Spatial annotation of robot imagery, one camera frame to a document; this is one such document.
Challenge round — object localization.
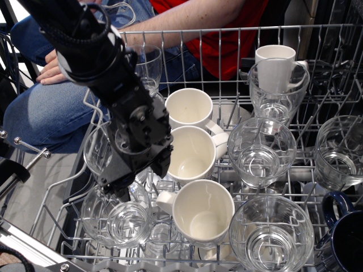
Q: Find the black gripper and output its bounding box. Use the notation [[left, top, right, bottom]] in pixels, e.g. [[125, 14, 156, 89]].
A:
[[98, 143, 173, 202]]

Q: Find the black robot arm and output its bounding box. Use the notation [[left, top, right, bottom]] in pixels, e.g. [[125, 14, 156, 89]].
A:
[[22, 1, 172, 201]]

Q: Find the person's bare forearm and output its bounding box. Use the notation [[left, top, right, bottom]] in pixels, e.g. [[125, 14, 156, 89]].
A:
[[120, 1, 245, 48]]

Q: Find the small shot glass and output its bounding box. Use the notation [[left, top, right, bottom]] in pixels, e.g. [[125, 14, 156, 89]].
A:
[[144, 222, 182, 258]]

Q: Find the tall back glass cup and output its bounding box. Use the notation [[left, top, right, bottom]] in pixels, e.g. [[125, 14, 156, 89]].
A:
[[248, 64, 310, 126]]

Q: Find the person's hand on knee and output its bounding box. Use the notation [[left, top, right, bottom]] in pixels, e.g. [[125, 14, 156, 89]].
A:
[[36, 49, 67, 85]]

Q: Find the middle white mug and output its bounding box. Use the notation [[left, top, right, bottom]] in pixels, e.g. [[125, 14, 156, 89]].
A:
[[167, 126, 229, 186]]

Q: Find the white mug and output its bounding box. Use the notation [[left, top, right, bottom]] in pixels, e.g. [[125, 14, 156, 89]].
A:
[[255, 45, 309, 94], [156, 180, 235, 249], [165, 88, 223, 134], [167, 126, 229, 186]]

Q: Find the front white mug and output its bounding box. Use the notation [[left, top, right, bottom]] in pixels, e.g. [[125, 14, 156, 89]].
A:
[[156, 180, 235, 249]]

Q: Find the back white mug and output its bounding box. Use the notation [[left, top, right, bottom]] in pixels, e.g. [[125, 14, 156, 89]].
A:
[[165, 88, 223, 134]]

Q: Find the far white mug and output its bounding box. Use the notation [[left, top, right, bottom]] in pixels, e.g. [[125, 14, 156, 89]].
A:
[[255, 45, 309, 94]]

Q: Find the dark blue mug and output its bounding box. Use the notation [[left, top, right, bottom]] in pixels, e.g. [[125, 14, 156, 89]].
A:
[[315, 192, 362, 271]]

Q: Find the grey wire dishwasher rack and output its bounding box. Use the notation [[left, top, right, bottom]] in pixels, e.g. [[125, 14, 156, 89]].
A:
[[30, 20, 362, 271]]

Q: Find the metal clamp with handle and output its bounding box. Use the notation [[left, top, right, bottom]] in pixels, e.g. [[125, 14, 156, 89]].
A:
[[1, 137, 52, 200]]

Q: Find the black cable bottom left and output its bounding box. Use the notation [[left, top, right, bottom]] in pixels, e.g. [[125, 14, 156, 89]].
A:
[[0, 245, 36, 272]]

